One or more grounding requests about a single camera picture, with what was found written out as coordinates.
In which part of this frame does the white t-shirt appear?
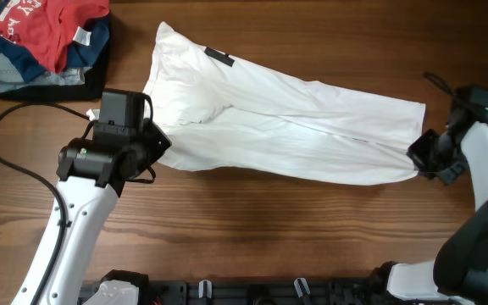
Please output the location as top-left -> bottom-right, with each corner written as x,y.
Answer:
144,23 -> 426,186

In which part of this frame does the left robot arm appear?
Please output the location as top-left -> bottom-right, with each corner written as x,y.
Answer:
13,89 -> 171,304

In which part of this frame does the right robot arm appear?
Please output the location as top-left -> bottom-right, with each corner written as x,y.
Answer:
370,86 -> 488,304

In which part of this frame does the black folded garment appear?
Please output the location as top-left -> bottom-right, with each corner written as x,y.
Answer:
0,42 -> 111,103

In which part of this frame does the navy blue folded garment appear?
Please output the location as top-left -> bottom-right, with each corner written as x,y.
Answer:
0,16 -> 109,81

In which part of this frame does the red folded shirt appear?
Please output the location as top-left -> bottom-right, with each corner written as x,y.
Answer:
0,0 -> 110,73

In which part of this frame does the light blue denim garment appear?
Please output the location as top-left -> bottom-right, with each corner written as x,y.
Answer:
0,53 -> 91,93

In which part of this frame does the left black cable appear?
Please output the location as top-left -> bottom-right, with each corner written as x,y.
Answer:
0,101 -> 92,305

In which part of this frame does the left white rail clip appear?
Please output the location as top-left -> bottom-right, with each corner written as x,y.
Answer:
198,280 -> 213,299

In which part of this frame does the white rail clip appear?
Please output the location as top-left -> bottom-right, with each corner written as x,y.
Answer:
294,278 -> 310,298
198,280 -> 213,299

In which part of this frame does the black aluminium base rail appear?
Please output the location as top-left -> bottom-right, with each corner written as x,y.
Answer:
78,277 -> 397,305

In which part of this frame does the right white rail clip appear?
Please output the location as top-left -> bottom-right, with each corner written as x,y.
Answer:
294,278 -> 310,298

